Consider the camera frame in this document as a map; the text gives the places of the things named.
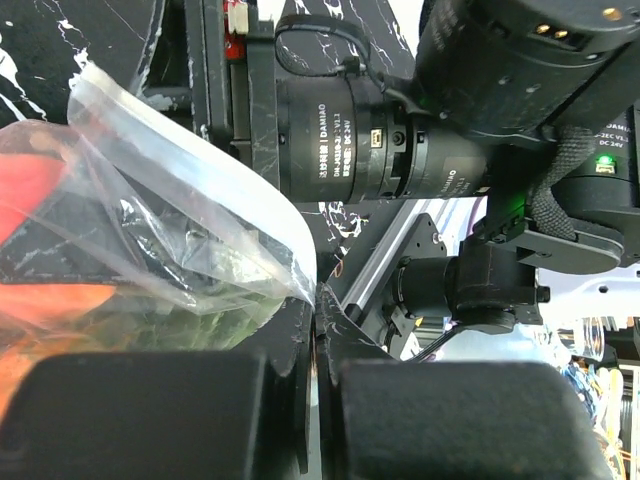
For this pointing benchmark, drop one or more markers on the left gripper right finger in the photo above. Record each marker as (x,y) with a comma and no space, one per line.
(385,419)

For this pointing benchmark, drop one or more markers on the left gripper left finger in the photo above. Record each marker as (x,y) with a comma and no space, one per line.
(237,414)

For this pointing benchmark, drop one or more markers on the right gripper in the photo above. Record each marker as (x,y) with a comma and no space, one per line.
(210,67)

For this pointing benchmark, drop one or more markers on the polka dot zip bag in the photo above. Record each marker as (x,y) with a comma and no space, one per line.
(202,251)

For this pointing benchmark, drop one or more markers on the red fake pepper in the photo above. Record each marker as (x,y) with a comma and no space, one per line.
(26,181)

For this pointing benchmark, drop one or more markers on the fake carrot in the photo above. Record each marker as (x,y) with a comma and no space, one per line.
(45,306)

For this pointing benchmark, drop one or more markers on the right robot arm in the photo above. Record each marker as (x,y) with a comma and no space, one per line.
(532,105)

